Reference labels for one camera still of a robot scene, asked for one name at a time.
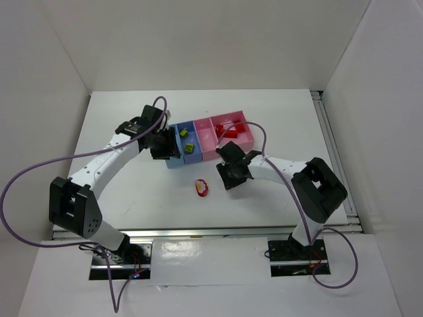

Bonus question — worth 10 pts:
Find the small red lego brick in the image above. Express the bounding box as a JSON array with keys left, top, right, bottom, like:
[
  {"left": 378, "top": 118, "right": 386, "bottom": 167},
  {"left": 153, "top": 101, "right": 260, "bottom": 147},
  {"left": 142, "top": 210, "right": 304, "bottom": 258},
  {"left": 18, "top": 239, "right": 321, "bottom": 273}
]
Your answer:
[{"left": 215, "top": 124, "right": 225, "bottom": 138}]

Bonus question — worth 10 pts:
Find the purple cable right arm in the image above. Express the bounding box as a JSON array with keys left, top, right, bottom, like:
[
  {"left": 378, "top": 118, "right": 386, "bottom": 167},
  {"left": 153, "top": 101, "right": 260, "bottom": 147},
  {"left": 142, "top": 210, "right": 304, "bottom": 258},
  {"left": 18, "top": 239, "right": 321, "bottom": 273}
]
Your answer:
[{"left": 215, "top": 122, "right": 360, "bottom": 289}]

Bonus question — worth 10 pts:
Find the red stepped lego brick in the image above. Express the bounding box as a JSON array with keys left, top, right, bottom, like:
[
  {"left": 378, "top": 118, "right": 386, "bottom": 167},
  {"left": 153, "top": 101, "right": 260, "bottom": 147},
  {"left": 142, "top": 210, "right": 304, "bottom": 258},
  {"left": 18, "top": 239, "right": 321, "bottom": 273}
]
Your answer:
[{"left": 221, "top": 129, "right": 238, "bottom": 139}]

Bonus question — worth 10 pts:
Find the lime green lego brick front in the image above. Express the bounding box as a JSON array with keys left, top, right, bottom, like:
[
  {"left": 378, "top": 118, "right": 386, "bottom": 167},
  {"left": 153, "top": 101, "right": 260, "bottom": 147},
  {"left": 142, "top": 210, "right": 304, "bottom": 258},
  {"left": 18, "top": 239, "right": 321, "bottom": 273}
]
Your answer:
[{"left": 184, "top": 143, "right": 195, "bottom": 155}]

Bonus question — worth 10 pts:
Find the red flower printed lego piece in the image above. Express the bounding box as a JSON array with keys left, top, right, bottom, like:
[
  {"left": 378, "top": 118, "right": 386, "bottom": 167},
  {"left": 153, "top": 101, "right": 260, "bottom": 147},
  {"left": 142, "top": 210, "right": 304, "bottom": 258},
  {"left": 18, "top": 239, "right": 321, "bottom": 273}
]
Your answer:
[{"left": 195, "top": 179, "right": 209, "bottom": 197}]

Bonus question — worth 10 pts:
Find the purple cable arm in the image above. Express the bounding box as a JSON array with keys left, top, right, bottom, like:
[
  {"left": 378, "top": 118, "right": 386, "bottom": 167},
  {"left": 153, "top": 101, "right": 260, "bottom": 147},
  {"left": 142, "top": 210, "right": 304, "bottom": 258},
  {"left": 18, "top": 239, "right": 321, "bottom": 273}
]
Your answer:
[
  {"left": 0, "top": 95, "right": 168, "bottom": 313},
  {"left": 215, "top": 122, "right": 360, "bottom": 289}
]

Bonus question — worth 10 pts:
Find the dark blue plastic bin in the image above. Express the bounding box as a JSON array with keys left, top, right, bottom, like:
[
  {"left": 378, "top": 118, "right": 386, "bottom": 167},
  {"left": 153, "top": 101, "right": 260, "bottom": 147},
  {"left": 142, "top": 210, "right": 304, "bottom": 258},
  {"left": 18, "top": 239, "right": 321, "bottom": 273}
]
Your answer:
[{"left": 176, "top": 121, "right": 202, "bottom": 164}]

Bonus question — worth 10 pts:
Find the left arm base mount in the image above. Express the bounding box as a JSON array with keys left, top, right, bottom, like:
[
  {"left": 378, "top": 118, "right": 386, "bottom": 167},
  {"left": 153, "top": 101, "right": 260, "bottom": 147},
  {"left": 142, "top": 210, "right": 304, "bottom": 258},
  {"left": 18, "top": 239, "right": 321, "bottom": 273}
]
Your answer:
[{"left": 79, "top": 241, "right": 153, "bottom": 281}]

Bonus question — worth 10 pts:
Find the aluminium rail front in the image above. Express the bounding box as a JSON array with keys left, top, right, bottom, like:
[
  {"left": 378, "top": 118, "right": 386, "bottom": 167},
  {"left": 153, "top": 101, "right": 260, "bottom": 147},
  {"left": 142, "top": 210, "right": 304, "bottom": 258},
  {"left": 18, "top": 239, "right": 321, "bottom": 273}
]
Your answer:
[{"left": 52, "top": 225, "right": 363, "bottom": 241}]

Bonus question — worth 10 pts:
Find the lime green lego brick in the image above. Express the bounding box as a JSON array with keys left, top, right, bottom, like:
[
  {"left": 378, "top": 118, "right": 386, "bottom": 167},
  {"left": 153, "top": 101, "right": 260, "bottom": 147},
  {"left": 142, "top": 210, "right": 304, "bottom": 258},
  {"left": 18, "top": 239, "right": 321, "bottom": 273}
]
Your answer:
[
  {"left": 180, "top": 129, "right": 188, "bottom": 139},
  {"left": 184, "top": 143, "right": 195, "bottom": 155}
]

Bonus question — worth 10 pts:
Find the aluminium rail right side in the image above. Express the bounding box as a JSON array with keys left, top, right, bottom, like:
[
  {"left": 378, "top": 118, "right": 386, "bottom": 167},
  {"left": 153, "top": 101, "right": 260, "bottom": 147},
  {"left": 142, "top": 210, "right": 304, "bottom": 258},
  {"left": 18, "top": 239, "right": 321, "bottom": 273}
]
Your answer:
[{"left": 310, "top": 90, "right": 361, "bottom": 226}]

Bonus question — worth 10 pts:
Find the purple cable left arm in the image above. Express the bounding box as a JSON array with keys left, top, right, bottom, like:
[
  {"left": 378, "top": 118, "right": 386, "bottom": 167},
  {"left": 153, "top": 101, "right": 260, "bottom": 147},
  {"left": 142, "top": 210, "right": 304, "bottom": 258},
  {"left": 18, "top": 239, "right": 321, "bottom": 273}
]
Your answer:
[{"left": 0, "top": 95, "right": 168, "bottom": 313}]

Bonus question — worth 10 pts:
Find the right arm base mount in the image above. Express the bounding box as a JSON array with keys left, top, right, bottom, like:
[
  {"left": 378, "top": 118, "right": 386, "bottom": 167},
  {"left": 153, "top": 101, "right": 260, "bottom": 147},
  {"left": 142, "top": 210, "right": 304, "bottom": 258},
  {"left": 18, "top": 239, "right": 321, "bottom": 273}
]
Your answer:
[{"left": 264, "top": 234, "right": 331, "bottom": 277}]

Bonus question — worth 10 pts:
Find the aluminium rail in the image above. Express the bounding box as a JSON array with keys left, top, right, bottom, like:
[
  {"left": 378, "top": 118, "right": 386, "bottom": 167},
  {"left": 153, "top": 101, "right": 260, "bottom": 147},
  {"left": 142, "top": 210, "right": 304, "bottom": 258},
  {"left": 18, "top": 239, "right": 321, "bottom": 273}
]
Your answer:
[
  {"left": 310, "top": 90, "right": 361, "bottom": 226},
  {"left": 52, "top": 225, "right": 363, "bottom": 241}
]

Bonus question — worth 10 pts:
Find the light blue plastic bin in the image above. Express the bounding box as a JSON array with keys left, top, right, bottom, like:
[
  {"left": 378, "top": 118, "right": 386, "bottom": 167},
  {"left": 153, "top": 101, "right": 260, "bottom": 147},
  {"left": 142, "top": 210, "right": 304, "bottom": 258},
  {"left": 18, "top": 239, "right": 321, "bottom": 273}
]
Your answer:
[{"left": 165, "top": 124, "right": 184, "bottom": 169}]

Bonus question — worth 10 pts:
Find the large pink plastic bin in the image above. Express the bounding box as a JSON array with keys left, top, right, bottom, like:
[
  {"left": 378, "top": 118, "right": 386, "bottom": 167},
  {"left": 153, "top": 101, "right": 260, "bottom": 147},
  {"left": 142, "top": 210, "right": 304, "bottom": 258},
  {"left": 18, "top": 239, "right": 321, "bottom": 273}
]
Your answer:
[{"left": 211, "top": 110, "right": 254, "bottom": 153}]

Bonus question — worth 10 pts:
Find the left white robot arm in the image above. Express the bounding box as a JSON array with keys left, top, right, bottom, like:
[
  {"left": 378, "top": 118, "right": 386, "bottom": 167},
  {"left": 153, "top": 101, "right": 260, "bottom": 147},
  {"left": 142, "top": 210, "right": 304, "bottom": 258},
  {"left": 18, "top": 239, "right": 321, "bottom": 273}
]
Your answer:
[{"left": 49, "top": 105, "right": 180, "bottom": 263}]

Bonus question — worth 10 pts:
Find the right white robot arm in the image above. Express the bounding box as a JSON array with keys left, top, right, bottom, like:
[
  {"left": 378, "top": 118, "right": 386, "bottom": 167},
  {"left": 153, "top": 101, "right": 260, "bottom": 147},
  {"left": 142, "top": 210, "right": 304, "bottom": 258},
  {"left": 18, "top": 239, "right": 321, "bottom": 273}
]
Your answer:
[{"left": 215, "top": 141, "right": 348, "bottom": 255}]

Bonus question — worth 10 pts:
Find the small pink plastic bin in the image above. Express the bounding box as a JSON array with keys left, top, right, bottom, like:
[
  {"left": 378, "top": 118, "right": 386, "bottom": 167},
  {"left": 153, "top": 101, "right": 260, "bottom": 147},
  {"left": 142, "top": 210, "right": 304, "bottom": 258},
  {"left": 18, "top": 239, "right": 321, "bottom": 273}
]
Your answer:
[{"left": 194, "top": 118, "right": 219, "bottom": 161}]

